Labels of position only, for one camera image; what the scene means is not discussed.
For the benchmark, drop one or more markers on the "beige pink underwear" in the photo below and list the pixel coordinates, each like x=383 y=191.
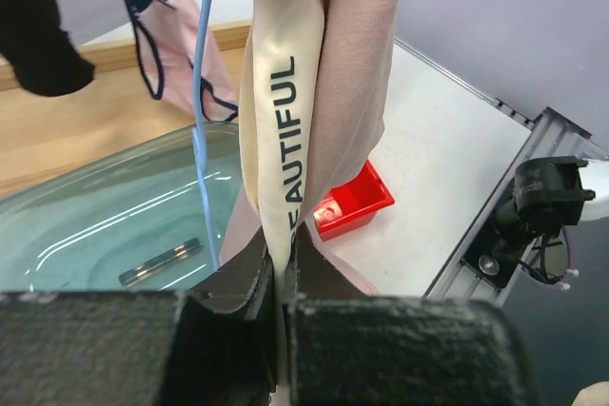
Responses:
x=311 y=104

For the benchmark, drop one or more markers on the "blue wire hanger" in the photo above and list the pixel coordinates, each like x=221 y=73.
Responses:
x=199 y=133

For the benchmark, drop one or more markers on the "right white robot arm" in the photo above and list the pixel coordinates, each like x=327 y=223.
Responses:
x=547 y=195

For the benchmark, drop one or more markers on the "wooden clothes rack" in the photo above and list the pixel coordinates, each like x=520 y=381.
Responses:
x=42 y=138

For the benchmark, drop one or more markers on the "red plastic bin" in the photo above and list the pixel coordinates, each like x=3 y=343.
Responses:
x=352 y=205

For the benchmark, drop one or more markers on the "aluminium mounting rail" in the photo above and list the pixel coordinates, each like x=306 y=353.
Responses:
x=550 y=135

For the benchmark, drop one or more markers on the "black underwear beige waistband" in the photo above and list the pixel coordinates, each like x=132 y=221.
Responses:
x=40 y=53

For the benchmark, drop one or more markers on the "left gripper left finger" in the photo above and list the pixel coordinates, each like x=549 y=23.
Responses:
x=237 y=308

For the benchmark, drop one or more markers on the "pink underwear navy trim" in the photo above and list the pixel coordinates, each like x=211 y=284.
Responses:
x=165 y=33

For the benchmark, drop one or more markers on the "teal plastic basin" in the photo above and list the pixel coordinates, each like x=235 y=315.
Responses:
x=141 y=219

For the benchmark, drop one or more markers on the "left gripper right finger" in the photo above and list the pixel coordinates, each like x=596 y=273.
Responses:
x=326 y=335

